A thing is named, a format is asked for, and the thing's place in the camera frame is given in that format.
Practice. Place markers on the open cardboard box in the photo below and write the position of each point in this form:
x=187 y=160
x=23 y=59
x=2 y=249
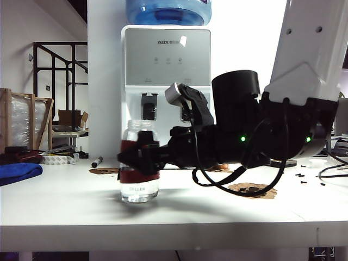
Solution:
x=68 y=118

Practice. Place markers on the black metal stair railing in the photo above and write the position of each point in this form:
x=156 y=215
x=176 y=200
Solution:
x=59 y=43

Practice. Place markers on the black marker pen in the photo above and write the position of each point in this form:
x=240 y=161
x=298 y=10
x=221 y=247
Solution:
x=95 y=163

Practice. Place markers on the grey metal side table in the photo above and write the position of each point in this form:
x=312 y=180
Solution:
x=70 y=133

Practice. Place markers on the dark red box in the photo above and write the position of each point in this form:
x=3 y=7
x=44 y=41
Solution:
x=24 y=157

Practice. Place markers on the blue water jug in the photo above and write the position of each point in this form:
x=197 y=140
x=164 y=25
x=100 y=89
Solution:
x=168 y=12

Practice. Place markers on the wooden crate frame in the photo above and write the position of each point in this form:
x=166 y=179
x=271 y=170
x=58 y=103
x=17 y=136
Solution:
x=33 y=122

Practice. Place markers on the silver wrist camera black mount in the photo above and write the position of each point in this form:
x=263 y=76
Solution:
x=174 y=95

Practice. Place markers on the grey monitor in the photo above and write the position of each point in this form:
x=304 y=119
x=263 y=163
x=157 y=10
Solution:
x=343 y=119

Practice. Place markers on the dark brown chip pile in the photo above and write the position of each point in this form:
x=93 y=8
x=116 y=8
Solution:
x=253 y=189

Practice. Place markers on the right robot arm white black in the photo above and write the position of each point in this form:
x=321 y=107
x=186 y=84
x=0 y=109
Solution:
x=299 y=54

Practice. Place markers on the clear bottle two red bands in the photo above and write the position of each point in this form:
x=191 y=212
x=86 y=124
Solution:
x=140 y=190

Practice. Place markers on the white tape roll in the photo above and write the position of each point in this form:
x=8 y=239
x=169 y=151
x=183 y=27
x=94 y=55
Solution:
x=54 y=160

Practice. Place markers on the clear plastic wrapped panel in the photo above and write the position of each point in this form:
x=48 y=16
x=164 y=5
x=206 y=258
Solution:
x=20 y=122

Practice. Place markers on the white round lid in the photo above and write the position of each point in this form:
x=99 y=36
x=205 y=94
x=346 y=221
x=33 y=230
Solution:
x=318 y=161

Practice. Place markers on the white AUX water dispenser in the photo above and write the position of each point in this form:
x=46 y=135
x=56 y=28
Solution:
x=152 y=68

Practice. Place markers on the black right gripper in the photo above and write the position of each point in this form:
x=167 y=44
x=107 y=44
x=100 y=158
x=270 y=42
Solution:
x=187 y=146

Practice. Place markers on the blue folded cloth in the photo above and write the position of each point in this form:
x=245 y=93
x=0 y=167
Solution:
x=19 y=172

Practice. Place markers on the small black object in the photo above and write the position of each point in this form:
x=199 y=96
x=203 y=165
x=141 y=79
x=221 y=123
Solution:
x=84 y=155

